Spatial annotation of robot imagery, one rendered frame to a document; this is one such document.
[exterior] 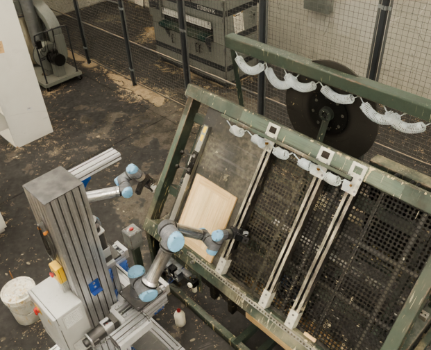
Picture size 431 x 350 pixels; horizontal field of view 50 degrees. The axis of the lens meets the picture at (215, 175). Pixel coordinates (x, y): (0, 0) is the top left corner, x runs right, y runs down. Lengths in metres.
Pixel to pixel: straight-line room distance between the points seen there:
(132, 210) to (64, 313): 2.57
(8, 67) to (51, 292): 3.99
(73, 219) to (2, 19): 4.10
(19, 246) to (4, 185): 1.22
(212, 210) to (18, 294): 1.92
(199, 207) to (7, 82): 3.80
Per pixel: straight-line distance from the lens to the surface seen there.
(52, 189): 2.72
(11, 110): 6.87
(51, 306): 3.21
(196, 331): 4.36
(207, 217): 3.63
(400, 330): 2.99
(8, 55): 6.64
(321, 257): 3.06
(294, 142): 3.11
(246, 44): 3.75
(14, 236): 5.67
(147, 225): 4.05
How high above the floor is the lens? 3.65
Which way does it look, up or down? 39 degrees down
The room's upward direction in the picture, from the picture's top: 3 degrees counter-clockwise
